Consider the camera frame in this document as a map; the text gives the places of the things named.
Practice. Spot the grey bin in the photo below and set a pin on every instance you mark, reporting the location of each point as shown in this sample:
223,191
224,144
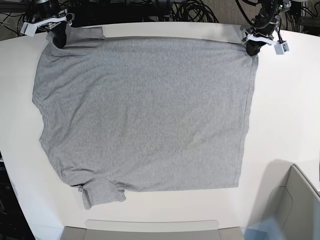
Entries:
124,230
296,207

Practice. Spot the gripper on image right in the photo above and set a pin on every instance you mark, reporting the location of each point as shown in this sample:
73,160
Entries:
254,38

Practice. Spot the white camera box image left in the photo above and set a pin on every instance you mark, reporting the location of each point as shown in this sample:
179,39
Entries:
28,29

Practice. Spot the grey bin at right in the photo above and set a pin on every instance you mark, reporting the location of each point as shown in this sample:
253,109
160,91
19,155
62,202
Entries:
296,207

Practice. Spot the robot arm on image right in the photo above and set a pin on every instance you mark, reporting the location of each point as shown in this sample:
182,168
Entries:
262,26

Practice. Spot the white camera box image right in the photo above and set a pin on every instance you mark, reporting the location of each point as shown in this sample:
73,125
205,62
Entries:
281,48

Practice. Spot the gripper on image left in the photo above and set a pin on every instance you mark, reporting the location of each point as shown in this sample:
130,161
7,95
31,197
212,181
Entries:
57,30

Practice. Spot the grey T-shirt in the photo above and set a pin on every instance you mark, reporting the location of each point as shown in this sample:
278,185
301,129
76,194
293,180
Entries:
144,114

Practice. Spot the grey bin at bottom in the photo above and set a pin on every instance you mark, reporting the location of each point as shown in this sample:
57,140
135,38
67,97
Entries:
124,230

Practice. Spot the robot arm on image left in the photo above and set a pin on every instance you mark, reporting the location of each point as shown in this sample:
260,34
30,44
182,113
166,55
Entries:
46,9

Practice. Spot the white camera box image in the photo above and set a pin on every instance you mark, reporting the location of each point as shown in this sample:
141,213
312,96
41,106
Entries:
281,48
28,29

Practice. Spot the blue translucent object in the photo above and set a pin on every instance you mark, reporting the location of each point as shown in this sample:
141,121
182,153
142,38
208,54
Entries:
267,229

